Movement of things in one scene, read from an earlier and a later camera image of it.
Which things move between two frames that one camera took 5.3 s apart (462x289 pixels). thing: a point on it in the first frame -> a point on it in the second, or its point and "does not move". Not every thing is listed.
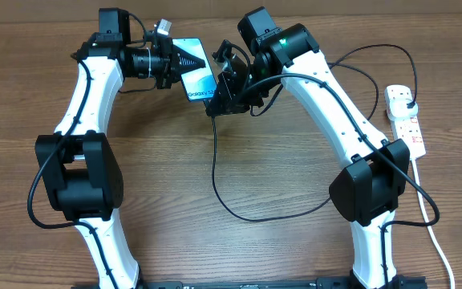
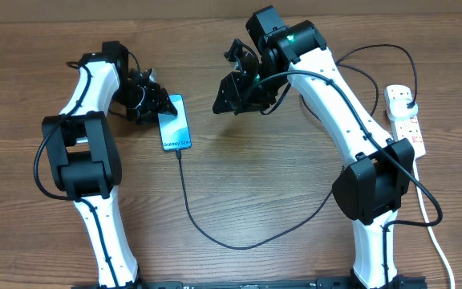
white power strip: [409, 129] does not move
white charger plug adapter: [399, 111] does not move
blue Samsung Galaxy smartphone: [200, 83] -> [174, 129]
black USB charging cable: [228, 207] -> [286, 232]
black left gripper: [173, 58] -> [157, 100]
